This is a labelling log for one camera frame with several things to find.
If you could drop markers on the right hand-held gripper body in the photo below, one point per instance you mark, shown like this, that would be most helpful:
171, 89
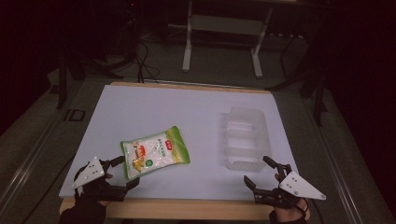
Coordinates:
299, 186

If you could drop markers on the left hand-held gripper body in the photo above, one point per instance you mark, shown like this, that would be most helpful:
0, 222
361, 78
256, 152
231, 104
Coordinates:
90, 172

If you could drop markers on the clear plastic container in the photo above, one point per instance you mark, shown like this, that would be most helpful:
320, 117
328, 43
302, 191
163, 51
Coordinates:
246, 140

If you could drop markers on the green and white snack packet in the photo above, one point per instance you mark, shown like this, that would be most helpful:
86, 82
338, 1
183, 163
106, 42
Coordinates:
155, 152

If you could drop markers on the person's left hand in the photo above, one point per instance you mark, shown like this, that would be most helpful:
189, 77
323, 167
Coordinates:
107, 176

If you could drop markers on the person's right hand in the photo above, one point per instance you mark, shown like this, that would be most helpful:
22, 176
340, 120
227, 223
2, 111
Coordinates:
291, 214

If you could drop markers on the white table mat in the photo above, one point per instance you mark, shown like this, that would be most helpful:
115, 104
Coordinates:
174, 112

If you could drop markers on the black metal stand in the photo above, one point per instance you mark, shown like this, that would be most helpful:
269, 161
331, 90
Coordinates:
317, 87
62, 81

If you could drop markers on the metal floor rail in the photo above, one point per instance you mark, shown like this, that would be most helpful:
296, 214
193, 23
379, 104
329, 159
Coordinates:
28, 165
339, 168

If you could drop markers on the black floor bracket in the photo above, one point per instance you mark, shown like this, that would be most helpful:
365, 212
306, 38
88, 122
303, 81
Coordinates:
74, 115

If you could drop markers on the white metal stand frame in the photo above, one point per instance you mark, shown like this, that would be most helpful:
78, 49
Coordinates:
224, 25

